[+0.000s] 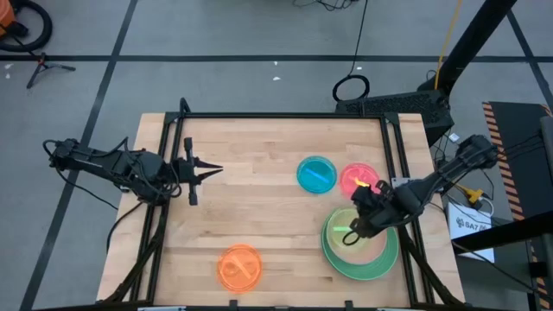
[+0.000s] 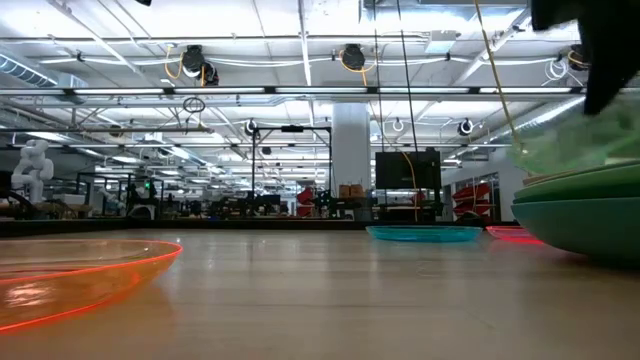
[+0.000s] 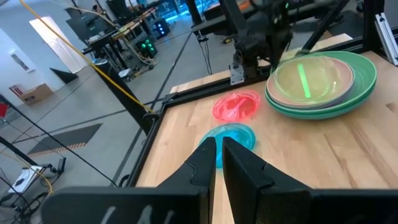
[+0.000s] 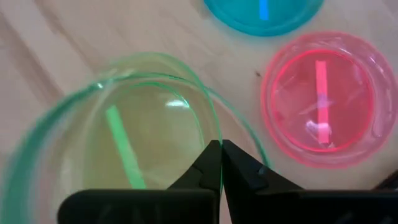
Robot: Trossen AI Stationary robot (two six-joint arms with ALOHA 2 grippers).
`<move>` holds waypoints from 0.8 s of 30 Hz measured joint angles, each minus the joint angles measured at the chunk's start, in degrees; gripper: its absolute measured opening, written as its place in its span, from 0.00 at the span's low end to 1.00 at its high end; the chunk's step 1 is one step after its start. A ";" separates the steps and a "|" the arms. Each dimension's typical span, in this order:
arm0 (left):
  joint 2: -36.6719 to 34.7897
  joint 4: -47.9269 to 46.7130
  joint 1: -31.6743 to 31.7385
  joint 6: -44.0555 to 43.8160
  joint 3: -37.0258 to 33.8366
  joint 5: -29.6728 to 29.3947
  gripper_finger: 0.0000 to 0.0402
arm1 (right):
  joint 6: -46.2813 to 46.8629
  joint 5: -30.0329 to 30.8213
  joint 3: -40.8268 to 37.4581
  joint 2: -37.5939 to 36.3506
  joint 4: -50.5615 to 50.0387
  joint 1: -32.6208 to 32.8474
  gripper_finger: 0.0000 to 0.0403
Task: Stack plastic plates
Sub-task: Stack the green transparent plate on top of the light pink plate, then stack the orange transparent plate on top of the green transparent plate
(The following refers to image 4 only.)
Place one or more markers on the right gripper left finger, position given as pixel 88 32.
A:
pixel 199 205

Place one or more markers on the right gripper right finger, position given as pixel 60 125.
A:
pixel 255 205

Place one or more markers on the clear green small plate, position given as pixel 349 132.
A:
pixel 140 130

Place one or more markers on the clear pink small plate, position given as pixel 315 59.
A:
pixel 342 102

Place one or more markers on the clear blue small plate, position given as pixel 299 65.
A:
pixel 242 15

